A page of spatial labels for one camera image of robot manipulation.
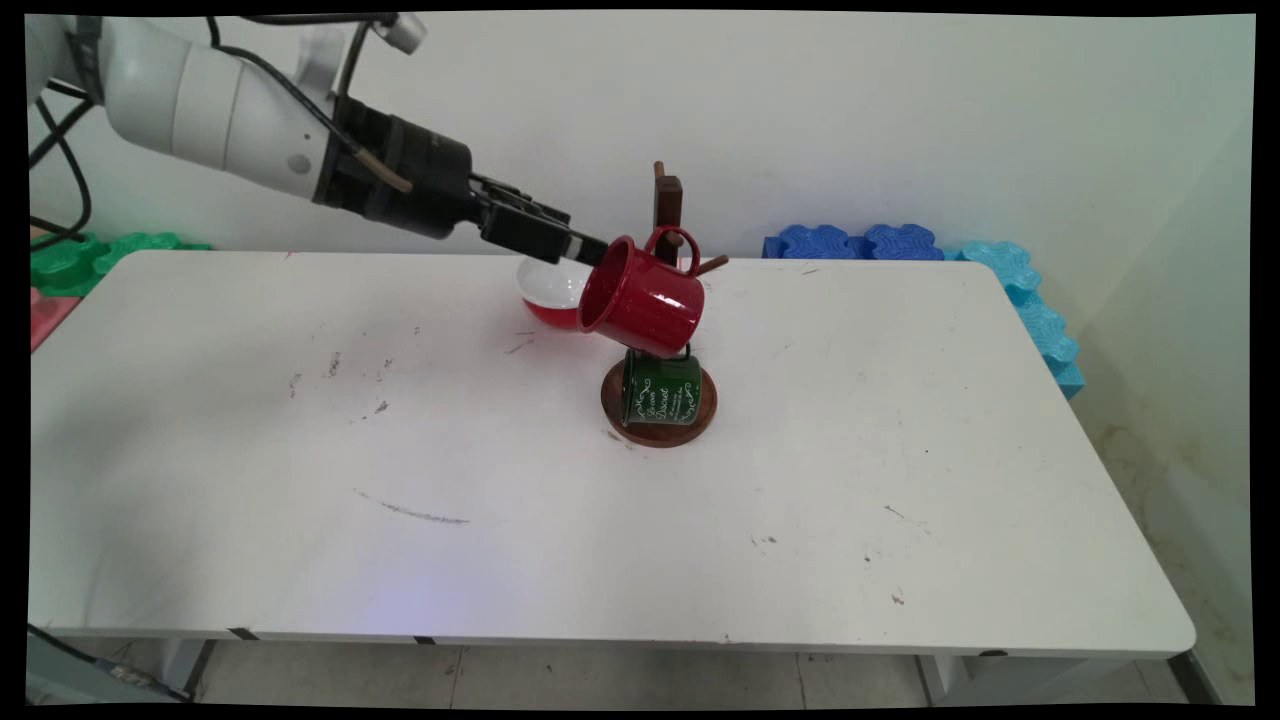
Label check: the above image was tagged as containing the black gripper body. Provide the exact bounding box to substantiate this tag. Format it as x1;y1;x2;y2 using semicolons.
314;94;482;242

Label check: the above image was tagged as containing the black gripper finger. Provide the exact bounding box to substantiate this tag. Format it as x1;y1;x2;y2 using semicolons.
468;174;573;229
478;200;612;268

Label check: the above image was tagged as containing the red enamel mug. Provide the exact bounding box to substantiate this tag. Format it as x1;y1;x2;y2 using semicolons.
577;225;707;360

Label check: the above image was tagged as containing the red bowl white inside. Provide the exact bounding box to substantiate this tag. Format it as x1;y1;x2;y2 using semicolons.
515;254;597;330

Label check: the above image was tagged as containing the dark wooden mug tree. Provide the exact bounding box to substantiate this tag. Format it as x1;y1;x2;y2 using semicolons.
600;160;732;449

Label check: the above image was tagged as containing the green enamel mug white print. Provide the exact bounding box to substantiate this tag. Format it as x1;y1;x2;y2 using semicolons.
620;344;704;427

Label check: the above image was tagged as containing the dark blue toy brick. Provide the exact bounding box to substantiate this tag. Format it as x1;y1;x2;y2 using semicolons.
762;223;947;262

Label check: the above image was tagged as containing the green foam mat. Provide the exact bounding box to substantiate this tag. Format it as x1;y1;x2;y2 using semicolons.
30;231;214;300

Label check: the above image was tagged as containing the pink foam mat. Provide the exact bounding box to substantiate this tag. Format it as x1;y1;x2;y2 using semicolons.
30;287;80;354

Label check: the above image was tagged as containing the light blue foam mat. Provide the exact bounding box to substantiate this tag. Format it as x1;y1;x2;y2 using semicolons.
944;239;1087;400

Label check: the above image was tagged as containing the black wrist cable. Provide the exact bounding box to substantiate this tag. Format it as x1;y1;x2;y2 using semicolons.
205;14;414;195

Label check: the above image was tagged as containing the white black wrist camera mount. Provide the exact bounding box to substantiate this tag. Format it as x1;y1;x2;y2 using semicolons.
292;12;429;103

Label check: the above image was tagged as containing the black arm base cable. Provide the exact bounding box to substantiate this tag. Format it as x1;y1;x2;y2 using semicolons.
28;78;97;253

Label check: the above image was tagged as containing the black floor cable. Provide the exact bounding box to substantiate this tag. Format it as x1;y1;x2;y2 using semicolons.
28;624;193;702

